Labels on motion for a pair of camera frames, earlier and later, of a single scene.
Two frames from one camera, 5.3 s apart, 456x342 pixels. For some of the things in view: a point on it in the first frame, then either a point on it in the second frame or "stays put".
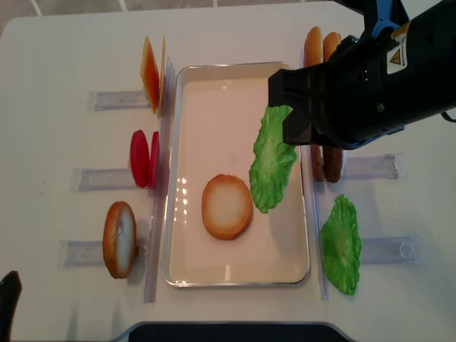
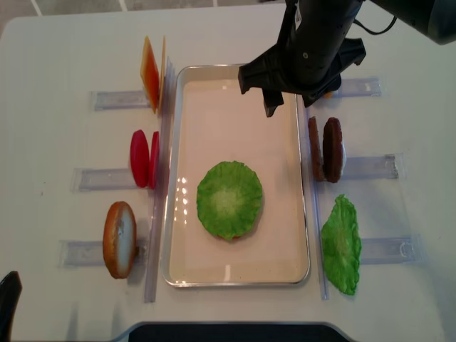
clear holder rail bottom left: [90, 254] stays put
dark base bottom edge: [231, 332] stays put
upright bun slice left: [120, 239] stays put
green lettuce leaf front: [273, 162] -> [229, 199]
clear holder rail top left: [119, 100] stays put
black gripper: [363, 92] -> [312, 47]
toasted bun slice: [226, 206] -> [232, 240]
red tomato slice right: [153, 167] stays put
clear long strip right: [320, 254] stays put
